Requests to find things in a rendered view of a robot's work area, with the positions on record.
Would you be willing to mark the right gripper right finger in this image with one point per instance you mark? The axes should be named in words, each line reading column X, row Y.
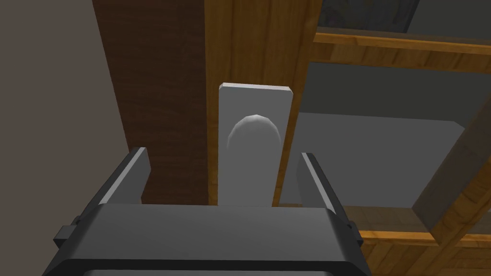
column 315, row 184

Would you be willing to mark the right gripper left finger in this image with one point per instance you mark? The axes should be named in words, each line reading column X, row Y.
column 128, row 180

